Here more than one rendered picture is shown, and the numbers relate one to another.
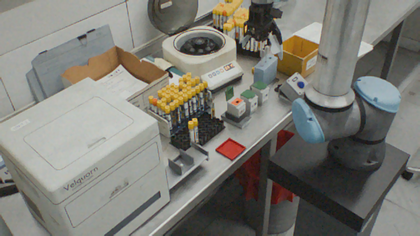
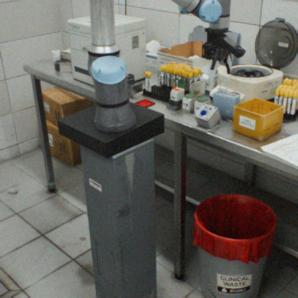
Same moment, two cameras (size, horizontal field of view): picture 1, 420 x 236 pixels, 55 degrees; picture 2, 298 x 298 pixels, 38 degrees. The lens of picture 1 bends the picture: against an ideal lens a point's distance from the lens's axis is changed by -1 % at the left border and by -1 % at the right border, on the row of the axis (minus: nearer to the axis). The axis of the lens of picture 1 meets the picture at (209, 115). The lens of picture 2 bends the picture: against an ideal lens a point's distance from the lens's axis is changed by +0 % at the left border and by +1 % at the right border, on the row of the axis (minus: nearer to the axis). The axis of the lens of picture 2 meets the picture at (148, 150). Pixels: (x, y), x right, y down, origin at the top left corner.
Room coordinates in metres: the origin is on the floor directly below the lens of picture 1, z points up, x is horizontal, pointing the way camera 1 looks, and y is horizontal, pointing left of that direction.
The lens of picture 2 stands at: (0.98, -1.83, 1.57)
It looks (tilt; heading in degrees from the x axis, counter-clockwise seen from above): 28 degrees down; 93
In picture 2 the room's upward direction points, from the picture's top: 1 degrees counter-clockwise
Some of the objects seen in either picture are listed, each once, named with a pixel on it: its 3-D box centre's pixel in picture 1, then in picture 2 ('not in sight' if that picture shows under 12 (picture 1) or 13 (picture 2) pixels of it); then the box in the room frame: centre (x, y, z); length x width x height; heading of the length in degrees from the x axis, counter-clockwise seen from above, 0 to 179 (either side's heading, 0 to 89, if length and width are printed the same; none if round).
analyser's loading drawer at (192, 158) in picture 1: (175, 168); (122, 82); (0.78, 0.10, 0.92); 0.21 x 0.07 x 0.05; 136
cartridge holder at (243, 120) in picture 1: (235, 115); (177, 102); (1.03, -0.09, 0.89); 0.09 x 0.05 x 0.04; 49
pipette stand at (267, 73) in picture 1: (265, 73); (225, 105); (1.22, -0.21, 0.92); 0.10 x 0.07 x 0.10; 143
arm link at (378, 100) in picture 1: (370, 107); (110, 78); (0.79, -0.41, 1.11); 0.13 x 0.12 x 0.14; 105
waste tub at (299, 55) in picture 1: (297, 57); (257, 118); (1.32, -0.35, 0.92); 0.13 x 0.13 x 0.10; 44
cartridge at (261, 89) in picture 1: (260, 92); (201, 106); (1.13, -0.18, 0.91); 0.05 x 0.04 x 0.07; 46
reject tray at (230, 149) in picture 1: (230, 148); (144, 103); (0.89, -0.06, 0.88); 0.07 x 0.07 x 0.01; 46
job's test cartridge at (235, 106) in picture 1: (235, 108); (177, 96); (1.03, -0.09, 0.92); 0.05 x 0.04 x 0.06; 49
